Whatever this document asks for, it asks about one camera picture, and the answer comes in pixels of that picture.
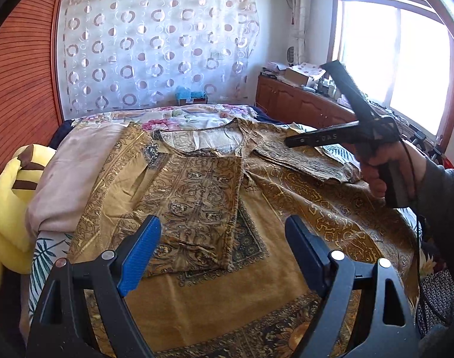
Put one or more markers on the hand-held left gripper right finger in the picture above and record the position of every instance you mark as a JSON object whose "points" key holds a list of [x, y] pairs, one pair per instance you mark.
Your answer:
{"points": [[305, 246]]}

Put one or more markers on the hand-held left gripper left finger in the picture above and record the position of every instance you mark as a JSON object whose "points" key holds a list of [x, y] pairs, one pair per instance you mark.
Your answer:
{"points": [[141, 253]]}

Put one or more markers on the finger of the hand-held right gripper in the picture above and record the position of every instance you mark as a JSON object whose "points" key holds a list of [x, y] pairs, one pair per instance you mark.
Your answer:
{"points": [[346, 89], [316, 138]]}

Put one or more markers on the golden patterned garment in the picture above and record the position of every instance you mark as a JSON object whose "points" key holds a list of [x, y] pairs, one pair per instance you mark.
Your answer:
{"points": [[219, 298]]}

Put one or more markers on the person's right forearm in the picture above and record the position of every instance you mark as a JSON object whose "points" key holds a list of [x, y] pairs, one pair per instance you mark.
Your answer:
{"points": [[443, 201]]}

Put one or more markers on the person's right hand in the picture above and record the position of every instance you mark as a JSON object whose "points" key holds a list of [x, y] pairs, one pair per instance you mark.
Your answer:
{"points": [[374, 185]]}

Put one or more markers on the wooden cabinet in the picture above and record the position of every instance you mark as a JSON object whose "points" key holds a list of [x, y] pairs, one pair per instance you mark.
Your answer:
{"points": [[286, 100]]}

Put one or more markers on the cardboard box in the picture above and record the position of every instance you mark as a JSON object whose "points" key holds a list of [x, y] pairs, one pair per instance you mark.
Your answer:
{"points": [[297, 76]]}

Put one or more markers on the white round appliance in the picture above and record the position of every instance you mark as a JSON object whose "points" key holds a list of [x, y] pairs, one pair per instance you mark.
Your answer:
{"points": [[291, 55]]}

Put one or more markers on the window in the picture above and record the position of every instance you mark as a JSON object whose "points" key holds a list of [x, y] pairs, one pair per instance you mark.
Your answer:
{"points": [[409, 63]]}

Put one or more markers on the patterned window curtain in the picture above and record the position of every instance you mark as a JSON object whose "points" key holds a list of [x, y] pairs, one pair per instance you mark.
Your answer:
{"points": [[300, 15]]}

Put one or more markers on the palm leaf bed sheet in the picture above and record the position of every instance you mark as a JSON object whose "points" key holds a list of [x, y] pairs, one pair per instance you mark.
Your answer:
{"points": [[44, 257]]}

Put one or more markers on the floral quilt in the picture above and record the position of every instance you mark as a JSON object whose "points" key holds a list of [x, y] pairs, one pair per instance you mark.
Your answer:
{"points": [[182, 117]]}

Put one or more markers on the blue toy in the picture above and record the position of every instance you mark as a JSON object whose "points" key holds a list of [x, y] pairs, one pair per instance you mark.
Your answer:
{"points": [[184, 95]]}

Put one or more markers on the yellow plush toy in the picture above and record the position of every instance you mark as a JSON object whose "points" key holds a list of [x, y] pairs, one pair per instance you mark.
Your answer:
{"points": [[7, 209]]}

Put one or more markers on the dotted dark cloth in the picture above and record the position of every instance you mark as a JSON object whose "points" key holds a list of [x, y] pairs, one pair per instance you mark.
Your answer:
{"points": [[439, 294]]}

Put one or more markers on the dark blue bed sheet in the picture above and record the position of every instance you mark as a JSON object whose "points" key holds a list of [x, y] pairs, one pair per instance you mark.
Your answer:
{"points": [[61, 132]]}

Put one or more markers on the circle patterned sheer curtain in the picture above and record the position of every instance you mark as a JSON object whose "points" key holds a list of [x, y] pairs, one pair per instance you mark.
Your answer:
{"points": [[156, 44]]}

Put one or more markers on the wooden wardrobe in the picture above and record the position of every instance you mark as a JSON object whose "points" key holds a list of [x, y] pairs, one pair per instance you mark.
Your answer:
{"points": [[22, 82]]}

